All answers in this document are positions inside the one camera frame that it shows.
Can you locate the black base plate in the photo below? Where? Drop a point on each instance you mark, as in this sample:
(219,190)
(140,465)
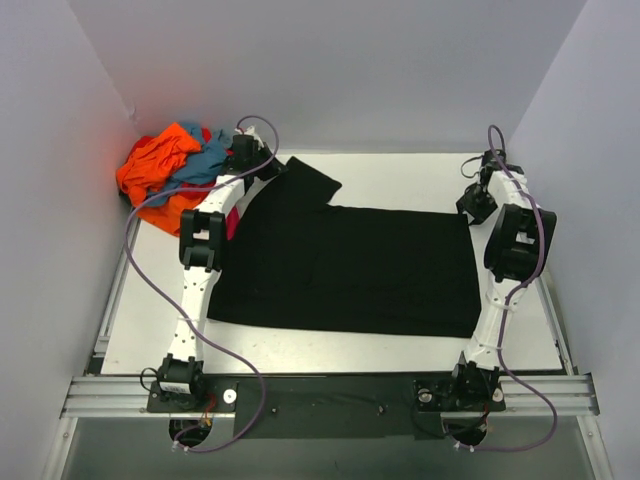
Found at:
(426,406)

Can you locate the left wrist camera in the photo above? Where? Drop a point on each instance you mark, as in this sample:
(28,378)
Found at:
(250,131)

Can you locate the aluminium frame rail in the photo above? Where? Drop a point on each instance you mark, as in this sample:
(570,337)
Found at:
(124,397)

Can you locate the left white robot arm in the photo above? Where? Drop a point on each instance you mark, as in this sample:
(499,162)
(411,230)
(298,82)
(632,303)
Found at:
(203,242)

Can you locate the black t shirt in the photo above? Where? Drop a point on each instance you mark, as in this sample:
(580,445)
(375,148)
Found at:
(296,261)

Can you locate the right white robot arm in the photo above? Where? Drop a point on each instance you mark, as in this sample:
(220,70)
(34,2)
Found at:
(514,256)

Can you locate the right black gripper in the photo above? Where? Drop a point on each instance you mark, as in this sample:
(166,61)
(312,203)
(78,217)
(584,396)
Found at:
(473,204)

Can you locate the blue t shirt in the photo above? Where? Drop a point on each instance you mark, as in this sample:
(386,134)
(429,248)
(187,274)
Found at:
(202,167)

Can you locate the pink t shirt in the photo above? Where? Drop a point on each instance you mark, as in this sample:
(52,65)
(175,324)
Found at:
(232,221)

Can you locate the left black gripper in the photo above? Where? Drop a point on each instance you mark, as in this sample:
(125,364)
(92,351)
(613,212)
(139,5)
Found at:
(270,163)

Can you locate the orange t shirt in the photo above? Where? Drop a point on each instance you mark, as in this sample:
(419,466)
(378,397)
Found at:
(165,214)

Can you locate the red t shirt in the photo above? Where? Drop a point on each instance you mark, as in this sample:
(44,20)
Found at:
(195,187)

